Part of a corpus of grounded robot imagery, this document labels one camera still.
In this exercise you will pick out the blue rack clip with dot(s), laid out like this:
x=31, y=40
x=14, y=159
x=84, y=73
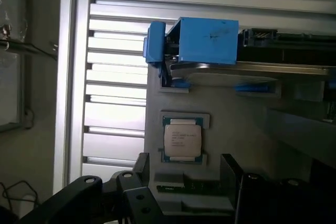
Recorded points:
x=181, y=83
x=252, y=88

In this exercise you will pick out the blue disk carrier box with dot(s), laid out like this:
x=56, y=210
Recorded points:
x=210, y=40

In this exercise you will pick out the grey parts rack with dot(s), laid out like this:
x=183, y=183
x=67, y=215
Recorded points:
x=236, y=129

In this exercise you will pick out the dark graphics card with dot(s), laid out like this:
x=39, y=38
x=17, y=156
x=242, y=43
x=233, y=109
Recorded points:
x=288, y=48

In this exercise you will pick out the open PC case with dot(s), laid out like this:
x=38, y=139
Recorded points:
x=324, y=174

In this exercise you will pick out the silver disk drive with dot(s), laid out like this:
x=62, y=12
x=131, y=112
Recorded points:
x=249, y=70

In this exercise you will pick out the CPU with silver heat spreader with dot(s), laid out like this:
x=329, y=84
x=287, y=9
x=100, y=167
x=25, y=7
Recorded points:
x=181, y=140

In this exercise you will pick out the RAM stick with green label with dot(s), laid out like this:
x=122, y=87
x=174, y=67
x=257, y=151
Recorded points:
x=170, y=188

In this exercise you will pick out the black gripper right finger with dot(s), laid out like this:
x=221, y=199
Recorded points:
x=262, y=200

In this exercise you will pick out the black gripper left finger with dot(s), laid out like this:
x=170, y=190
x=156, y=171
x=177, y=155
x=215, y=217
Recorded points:
x=89, y=197

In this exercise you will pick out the blue plastic end bracket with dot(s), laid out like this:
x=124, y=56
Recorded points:
x=155, y=43

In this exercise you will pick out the glass-fronted cabinet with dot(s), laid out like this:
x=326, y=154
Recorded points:
x=15, y=51

